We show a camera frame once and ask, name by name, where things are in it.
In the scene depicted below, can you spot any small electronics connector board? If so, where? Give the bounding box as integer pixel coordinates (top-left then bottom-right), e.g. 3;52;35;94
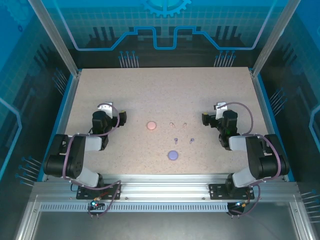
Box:
90;197;105;210
228;199;251;210

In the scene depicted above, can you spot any grey metal shelf panel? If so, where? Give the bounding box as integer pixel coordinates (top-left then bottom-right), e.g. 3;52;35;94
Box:
14;199;317;240

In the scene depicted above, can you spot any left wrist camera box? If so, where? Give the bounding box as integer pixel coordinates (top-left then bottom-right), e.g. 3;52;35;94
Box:
97;101;114;111

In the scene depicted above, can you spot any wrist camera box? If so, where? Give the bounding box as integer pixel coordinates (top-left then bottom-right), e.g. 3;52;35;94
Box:
213;101;230;111
97;101;114;111

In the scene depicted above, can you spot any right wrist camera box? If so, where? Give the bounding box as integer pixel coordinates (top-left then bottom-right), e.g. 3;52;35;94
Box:
213;101;230;111

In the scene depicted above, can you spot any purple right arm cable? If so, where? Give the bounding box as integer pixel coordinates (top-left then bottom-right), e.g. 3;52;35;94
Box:
216;101;283;219

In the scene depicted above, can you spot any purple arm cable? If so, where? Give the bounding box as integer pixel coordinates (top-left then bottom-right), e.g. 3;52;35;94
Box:
216;101;283;219
61;102;123;220

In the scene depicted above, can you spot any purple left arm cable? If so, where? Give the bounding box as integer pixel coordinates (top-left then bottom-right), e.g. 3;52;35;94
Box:
61;102;123;220

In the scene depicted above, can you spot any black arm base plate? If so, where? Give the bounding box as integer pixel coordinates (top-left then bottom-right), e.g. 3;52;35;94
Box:
208;183;255;200
76;183;122;200

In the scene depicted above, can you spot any aluminium mounting rail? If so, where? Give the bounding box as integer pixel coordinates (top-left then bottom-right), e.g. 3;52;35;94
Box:
32;173;301;201

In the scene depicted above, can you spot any slotted metal cable duct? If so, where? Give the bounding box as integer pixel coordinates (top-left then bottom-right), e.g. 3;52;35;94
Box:
38;203;251;213

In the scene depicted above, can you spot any aluminium frame post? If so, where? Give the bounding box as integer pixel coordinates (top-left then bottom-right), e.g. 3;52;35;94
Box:
27;0;82;77
251;0;302;78

